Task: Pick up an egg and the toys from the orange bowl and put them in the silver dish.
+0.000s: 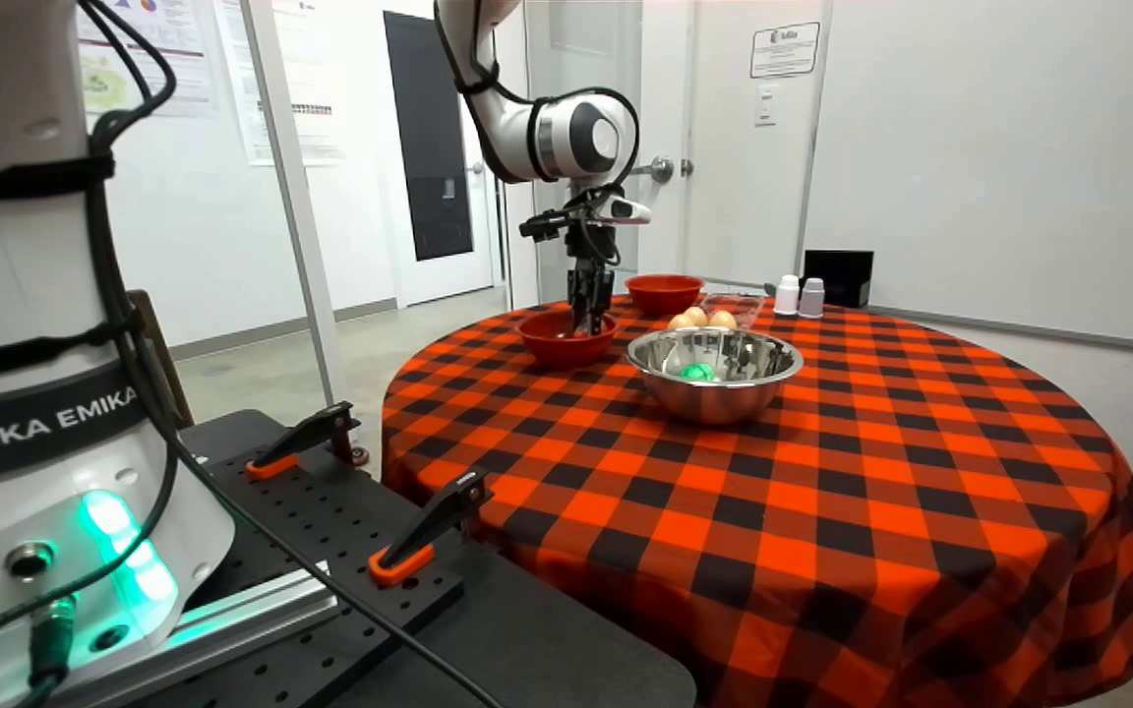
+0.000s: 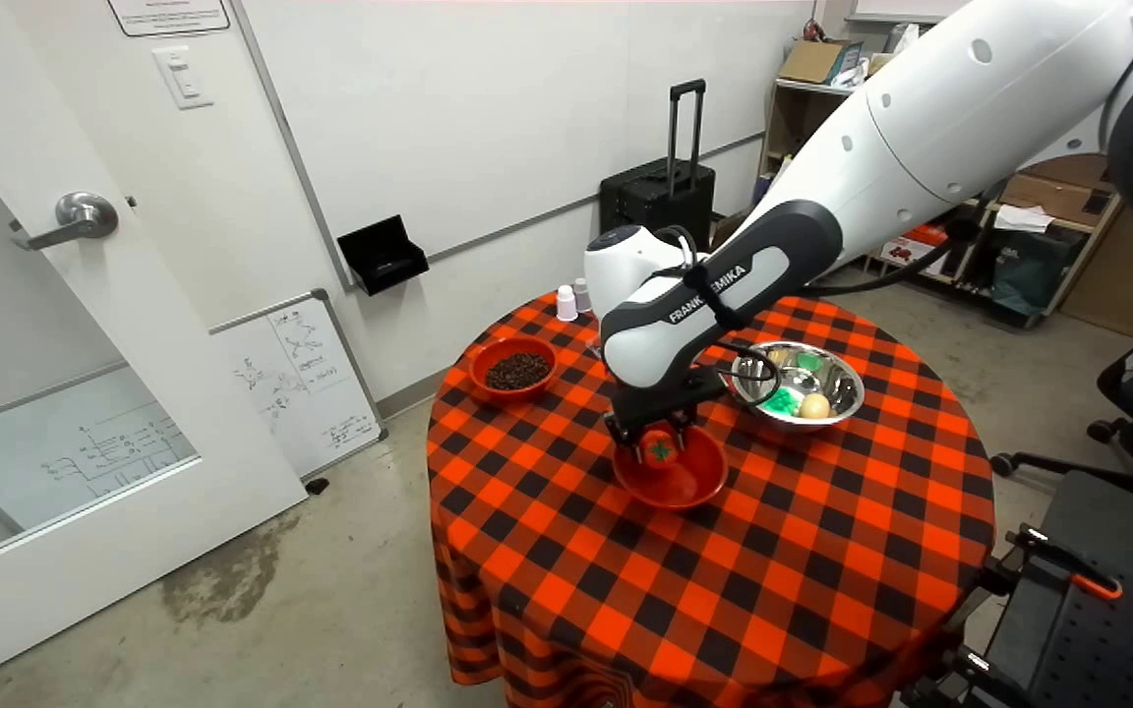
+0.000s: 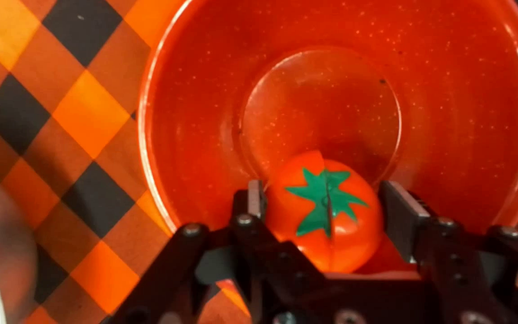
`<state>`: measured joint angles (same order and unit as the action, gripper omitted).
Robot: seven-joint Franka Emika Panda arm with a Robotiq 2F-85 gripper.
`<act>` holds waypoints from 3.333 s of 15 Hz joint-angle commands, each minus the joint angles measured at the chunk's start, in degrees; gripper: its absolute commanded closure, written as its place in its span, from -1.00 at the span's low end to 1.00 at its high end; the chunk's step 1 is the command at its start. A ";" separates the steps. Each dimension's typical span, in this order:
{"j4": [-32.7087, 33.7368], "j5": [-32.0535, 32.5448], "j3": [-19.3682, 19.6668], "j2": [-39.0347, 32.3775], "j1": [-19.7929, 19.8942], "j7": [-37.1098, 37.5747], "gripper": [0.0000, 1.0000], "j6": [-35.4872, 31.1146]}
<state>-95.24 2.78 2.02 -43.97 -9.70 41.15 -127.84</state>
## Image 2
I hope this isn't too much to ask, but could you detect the black perforated mounting platform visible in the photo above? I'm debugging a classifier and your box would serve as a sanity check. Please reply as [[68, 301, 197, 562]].
[[973, 465, 1133, 708]]

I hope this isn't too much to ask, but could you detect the orange plastic bowl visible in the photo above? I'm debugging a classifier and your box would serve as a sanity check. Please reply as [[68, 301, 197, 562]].
[[607, 419, 732, 514]]

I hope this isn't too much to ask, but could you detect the orange black checkered tablecloth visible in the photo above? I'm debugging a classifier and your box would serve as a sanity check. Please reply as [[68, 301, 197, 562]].
[[421, 266, 998, 708]]

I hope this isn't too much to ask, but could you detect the red box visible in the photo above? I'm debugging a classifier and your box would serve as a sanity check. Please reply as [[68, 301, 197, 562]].
[[881, 229, 973, 279]]

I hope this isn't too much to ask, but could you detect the storage shelf unit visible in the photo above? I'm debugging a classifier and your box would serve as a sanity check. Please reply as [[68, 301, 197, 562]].
[[766, 35, 1133, 331]]

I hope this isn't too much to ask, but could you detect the silver door handle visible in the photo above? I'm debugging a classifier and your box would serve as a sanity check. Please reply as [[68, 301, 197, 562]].
[[9, 190, 121, 255]]

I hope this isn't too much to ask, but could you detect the orange tomato toy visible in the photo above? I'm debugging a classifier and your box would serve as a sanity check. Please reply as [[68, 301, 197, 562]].
[[636, 434, 686, 474]]

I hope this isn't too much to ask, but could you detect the black wall holder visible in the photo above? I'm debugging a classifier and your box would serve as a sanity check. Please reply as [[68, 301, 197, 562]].
[[334, 212, 431, 300]]

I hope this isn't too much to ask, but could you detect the black clamp orange handle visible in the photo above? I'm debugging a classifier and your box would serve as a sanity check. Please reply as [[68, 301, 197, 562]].
[[1008, 524, 1130, 607]]

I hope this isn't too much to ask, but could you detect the silver metal bowl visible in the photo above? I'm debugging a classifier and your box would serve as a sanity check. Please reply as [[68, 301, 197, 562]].
[[719, 334, 871, 434]]

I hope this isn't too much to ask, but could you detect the white wall sign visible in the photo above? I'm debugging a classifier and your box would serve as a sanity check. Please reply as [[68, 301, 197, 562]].
[[102, 0, 235, 40]]

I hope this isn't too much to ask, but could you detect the cardboard box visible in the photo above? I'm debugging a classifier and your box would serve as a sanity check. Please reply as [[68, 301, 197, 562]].
[[775, 35, 852, 87]]

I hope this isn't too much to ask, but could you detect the white light switch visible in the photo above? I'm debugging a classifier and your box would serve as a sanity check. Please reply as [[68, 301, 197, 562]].
[[151, 44, 215, 115]]

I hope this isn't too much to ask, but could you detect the black suitcase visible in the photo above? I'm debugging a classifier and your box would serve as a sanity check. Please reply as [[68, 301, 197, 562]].
[[597, 76, 715, 251]]

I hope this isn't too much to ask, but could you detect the white door with window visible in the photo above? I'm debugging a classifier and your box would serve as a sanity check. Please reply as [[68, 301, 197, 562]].
[[0, 0, 309, 701]]

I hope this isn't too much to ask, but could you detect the red bowl with dark contents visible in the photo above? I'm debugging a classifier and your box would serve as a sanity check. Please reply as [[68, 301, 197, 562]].
[[466, 334, 561, 406]]

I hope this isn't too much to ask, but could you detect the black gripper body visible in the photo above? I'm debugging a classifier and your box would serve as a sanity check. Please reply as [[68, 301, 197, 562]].
[[601, 378, 715, 447]]

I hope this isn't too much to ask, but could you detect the small leaning whiteboard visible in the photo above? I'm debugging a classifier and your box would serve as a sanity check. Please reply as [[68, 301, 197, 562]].
[[209, 287, 384, 481]]

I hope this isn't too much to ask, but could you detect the green bin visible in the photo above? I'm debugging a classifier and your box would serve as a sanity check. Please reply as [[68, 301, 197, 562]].
[[985, 229, 1081, 318]]

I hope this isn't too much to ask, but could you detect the large wall whiteboard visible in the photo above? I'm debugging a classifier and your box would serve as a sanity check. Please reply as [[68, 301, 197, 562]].
[[224, 0, 818, 293]]

